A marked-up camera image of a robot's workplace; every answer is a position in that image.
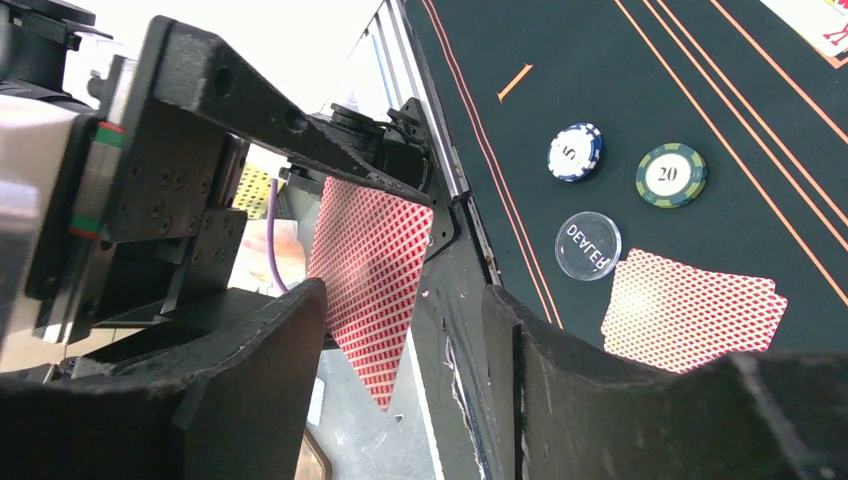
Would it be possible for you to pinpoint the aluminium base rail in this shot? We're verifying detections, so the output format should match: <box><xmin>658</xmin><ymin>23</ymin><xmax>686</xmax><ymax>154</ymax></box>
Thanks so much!
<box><xmin>367</xmin><ymin>0</ymin><xmax>505</xmax><ymax>480</ymax></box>

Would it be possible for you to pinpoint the green poker table mat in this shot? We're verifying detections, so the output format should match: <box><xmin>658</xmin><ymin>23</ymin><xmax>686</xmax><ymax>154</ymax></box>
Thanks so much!
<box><xmin>418</xmin><ymin>1</ymin><xmax>847</xmax><ymax>351</ymax></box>

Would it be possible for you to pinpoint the white-blue poker chip stack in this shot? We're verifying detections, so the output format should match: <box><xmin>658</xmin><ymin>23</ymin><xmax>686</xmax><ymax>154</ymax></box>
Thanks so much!
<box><xmin>547</xmin><ymin>122</ymin><xmax>603</xmax><ymax>182</ymax></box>

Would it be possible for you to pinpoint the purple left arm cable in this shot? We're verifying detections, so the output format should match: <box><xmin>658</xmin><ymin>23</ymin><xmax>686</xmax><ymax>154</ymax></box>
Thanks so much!
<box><xmin>266</xmin><ymin>177</ymin><xmax>289</xmax><ymax>295</ymax></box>

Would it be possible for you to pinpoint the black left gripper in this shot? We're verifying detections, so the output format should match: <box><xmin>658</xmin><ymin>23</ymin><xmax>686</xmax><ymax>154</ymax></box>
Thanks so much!
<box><xmin>1</xmin><ymin>16</ymin><xmax>431</xmax><ymax>378</ymax></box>

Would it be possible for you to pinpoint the face-up community card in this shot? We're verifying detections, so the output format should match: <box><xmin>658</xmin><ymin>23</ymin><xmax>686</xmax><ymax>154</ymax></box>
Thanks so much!
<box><xmin>762</xmin><ymin>0</ymin><xmax>847</xmax><ymax>58</ymax></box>

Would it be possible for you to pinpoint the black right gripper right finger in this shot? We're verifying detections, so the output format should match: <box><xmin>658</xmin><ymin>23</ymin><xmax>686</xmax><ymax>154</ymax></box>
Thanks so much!
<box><xmin>482</xmin><ymin>285</ymin><xmax>847</xmax><ymax>479</ymax></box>

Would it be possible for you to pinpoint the red-backed card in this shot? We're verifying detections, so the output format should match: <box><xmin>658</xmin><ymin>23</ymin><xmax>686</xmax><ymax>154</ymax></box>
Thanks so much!
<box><xmin>601</xmin><ymin>248</ymin><xmax>788</xmax><ymax>373</ymax></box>

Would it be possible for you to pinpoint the clear dealer button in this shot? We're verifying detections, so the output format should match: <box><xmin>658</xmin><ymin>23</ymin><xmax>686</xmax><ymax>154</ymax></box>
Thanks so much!
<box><xmin>554</xmin><ymin>211</ymin><xmax>622</xmax><ymax>282</ymax></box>

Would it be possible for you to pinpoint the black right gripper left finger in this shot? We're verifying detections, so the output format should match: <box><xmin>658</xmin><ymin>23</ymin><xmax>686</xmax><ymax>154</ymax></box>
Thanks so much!
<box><xmin>1</xmin><ymin>278</ymin><xmax>327</xmax><ymax>479</ymax></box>

